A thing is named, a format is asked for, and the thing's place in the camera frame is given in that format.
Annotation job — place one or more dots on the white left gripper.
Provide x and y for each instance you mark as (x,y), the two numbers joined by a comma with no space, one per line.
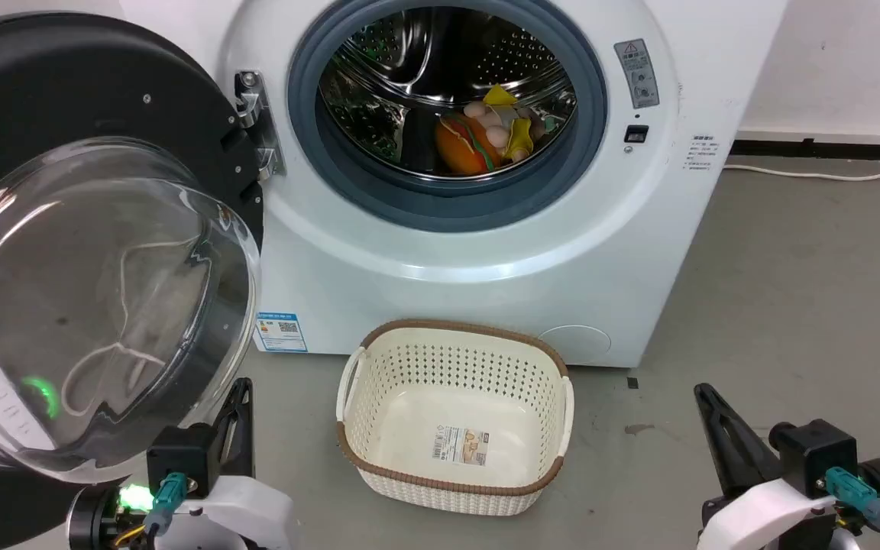
(234,508)

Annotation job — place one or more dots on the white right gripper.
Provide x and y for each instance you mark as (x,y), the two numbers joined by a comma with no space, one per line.
(768,512)

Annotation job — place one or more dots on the black round glass washer door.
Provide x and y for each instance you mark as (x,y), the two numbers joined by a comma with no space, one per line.
(66,76)

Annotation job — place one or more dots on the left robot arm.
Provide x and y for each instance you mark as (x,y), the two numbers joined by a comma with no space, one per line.
(92,519)

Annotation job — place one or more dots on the white front-load washing machine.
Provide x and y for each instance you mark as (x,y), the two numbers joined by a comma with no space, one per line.
(486,283)

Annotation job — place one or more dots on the black door lock latch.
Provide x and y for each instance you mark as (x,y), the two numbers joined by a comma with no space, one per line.
(636,134)

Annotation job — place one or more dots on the chrome door hinge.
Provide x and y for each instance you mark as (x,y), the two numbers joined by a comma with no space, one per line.
(255,99)

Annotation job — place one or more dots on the blue energy label sticker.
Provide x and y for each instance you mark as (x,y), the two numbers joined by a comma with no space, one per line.
(281,332)

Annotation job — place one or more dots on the cream plastic laundry basket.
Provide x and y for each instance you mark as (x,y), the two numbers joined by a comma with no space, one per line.
(402,367)

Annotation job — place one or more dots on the round white filter cover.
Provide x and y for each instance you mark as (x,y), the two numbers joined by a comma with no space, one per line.
(576,344)

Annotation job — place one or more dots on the paper product label sticker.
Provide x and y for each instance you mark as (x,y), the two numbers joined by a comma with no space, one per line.
(461,444)

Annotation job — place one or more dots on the black baseboard strip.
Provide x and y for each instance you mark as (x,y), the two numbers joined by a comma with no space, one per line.
(829,148)

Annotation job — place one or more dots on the orange plush toy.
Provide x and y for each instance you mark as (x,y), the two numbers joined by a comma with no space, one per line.
(459,149)

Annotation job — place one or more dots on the yellow and cream doll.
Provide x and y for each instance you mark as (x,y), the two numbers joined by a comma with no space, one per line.
(518,134)

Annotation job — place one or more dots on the grey warning sticker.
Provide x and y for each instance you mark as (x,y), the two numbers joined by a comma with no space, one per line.
(637,72)

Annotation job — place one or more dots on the stainless steel washer drum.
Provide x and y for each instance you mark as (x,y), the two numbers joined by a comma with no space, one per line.
(409,53)

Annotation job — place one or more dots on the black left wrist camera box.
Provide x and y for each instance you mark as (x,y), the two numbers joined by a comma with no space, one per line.
(180,454)

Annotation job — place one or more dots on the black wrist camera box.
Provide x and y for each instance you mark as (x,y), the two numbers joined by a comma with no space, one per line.
(814,454)
(180,454)

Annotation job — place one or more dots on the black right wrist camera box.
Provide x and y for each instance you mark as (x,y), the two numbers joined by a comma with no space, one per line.
(814,454)

